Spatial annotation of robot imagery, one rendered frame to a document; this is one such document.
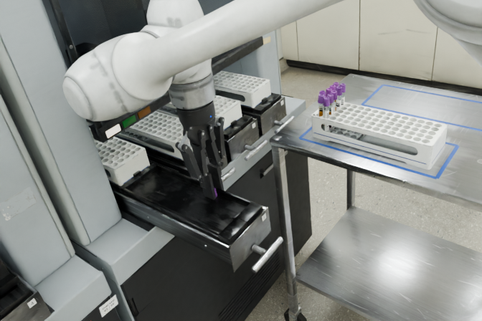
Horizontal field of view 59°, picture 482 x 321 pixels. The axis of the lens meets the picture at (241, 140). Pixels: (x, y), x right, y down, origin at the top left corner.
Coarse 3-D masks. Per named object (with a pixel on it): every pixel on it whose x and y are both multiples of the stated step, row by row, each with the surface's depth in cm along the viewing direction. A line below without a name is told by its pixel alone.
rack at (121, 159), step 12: (96, 144) 113; (108, 144) 112; (120, 144) 111; (132, 144) 110; (108, 156) 106; (120, 156) 107; (132, 156) 105; (144, 156) 107; (108, 168) 103; (120, 168) 102; (132, 168) 105; (120, 180) 103
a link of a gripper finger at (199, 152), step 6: (204, 132) 87; (204, 138) 87; (192, 144) 89; (204, 144) 88; (198, 150) 89; (198, 156) 89; (204, 156) 90; (198, 162) 90; (204, 162) 90; (204, 168) 91; (204, 174) 91
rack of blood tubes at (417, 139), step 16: (336, 112) 106; (352, 112) 105; (368, 112) 104; (384, 112) 104; (320, 128) 107; (336, 128) 110; (352, 128) 100; (368, 128) 100; (384, 128) 97; (400, 128) 97; (416, 128) 96; (432, 128) 95; (352, 144) 103; (368, 144) 100; (384, 144) 102; (400, 144) 101; (416, 144) 91; (432, 144) 90; (400, 160) 96; (416, 160) 93; (432, 160) 92
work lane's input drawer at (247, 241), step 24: (168, 168) 107; (120, 192) 103; (144, 192) 102; (168, 192) 101; (192, 192) 100; (144, 216) 99; (168, 216) 93; (192, 216) 92; (216, 216) 91; (240, 216) 88; (264, 216) 91; (192, 240) 90; (216, 240) 85; (240, 240) 85; (240, 264) 88
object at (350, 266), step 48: (384, 96) 123; (432, 96) 119; (480, 96) 116; (288, 144) 108; (336, 144) 106; (480, 144) 98; (432, 192) 88; (480, 192) 85; (288, 240) 130; (336, 240) 151; (384, 240) 148; (432, 240) 145; (288, 288) 142; (336, 288) 134; (384, 288) 132; (432, 288) 130; (480, 288) 127
